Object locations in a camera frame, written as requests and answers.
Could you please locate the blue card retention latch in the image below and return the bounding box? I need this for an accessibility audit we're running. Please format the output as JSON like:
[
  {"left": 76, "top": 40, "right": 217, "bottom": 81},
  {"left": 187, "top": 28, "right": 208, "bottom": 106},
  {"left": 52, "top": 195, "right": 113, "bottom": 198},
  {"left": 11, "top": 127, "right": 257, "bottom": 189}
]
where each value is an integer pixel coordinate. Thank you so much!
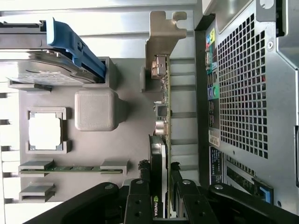
[{"left": 251, "top": 177, "right": 274, "bottom": 204}]

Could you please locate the silver CPU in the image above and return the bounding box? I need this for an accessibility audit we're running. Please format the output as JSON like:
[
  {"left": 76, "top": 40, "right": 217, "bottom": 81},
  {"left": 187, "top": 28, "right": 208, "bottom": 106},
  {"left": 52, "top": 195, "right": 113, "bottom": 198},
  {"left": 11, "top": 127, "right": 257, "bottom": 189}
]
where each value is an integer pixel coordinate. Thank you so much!
[{"left": 28, "top": 112, "right": 64, "bottom": 150}]

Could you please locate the open black PC case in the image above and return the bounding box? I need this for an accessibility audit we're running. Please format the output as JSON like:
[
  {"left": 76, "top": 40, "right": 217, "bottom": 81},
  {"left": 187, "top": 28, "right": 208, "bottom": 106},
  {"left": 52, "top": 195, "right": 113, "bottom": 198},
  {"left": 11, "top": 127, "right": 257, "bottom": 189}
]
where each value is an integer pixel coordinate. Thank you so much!
[{"left": 193, "top": 0, "right": 299, "bottom": 224}]

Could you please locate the blue disk caddy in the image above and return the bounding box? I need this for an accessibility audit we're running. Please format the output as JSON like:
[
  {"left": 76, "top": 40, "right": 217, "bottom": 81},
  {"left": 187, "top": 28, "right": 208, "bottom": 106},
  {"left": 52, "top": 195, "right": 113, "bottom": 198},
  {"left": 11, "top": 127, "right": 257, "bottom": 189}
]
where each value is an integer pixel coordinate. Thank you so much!
[{"left": 46, "top": 17, "right": 106, "bottom": 84}]

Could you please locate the green RAM stick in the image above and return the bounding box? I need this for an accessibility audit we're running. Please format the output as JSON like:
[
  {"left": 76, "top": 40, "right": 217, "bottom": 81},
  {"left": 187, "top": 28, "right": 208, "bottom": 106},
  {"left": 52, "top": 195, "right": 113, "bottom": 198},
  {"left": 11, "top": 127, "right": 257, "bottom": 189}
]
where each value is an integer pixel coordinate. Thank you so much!
[{"left": 20, "top": 165, "right": 123, "bottom": 174}]

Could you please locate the silver hard disk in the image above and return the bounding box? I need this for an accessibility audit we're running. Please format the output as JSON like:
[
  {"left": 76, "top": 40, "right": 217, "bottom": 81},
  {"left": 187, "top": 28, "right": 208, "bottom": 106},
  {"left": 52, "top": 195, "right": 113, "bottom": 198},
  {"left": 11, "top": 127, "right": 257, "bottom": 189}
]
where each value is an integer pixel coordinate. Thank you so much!
[{"left": 0, "top": 20, "right": 97, "bottom": 85}]

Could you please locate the grey parts rack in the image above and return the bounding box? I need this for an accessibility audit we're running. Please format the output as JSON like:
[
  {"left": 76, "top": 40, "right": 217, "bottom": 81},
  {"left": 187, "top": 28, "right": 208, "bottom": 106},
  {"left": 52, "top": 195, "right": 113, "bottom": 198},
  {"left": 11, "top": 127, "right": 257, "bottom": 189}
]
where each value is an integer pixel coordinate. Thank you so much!
[{"left": 7, "top": 56, "right": 172, "bottom": 204}]

